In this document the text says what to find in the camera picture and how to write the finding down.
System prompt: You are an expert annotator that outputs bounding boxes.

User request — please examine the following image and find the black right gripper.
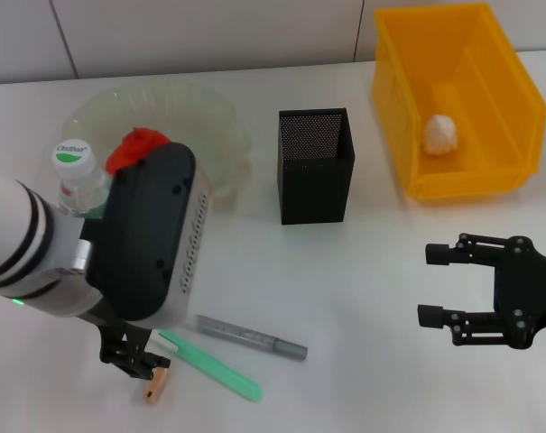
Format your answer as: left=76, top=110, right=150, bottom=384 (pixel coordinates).
left=416, top=233, right=546, bottom=351

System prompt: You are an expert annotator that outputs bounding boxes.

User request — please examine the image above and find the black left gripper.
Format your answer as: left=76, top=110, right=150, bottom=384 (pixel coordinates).
left=80, top=310, right=172, bottom=381

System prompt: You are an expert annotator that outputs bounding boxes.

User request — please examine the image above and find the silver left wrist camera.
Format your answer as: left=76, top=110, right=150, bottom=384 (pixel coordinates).
left=85, top=143, right=210, bottom=322

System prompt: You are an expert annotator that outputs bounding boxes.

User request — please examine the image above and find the small tan cylinder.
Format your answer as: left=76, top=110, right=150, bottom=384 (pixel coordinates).
left=142, top=367, right=171, bottom=405

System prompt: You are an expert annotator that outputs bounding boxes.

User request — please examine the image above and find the green pen white tip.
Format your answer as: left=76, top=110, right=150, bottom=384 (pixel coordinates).
left=148, top=327, right=264, bottom=404

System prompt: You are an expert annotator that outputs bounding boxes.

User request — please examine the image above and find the yellow plastic bin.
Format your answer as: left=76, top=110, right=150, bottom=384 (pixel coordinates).
left=372, top=2, right=546, bottom=202

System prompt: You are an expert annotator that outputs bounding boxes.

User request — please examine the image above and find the clear water bottle green label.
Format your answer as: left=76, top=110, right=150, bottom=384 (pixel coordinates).
left=51, top=138, right=116, bottom=220

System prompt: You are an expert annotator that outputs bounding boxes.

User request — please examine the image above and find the grey marker pen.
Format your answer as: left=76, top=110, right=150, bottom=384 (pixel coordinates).
left=195, top=314, right=310, bottom=362

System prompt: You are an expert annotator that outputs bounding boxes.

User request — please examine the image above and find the red-orange fruit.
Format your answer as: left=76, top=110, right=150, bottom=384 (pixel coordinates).
left=106, top=127, right=172, bottom=177

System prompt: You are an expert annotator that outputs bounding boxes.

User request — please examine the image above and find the black mesh pen holder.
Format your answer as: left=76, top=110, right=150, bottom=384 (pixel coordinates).
left=274, top=106, right=357, bottom=226

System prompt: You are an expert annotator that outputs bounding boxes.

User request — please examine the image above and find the white paper ball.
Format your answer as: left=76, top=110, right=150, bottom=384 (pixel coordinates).
left=423, top=115, right=458, bottom=155

